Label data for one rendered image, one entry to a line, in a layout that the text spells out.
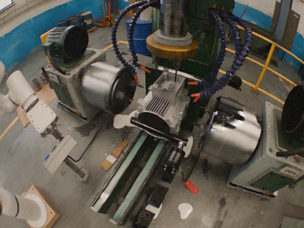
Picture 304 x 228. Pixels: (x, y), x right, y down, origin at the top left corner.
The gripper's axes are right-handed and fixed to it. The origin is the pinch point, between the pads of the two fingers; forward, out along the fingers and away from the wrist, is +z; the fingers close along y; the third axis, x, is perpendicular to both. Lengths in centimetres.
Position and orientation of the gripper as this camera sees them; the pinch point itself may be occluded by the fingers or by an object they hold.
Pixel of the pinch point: (57, 135)
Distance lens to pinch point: 64.0
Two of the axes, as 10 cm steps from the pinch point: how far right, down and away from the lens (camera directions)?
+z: 5.7, 7.2, 4.0
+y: 4.6, -6.8, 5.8
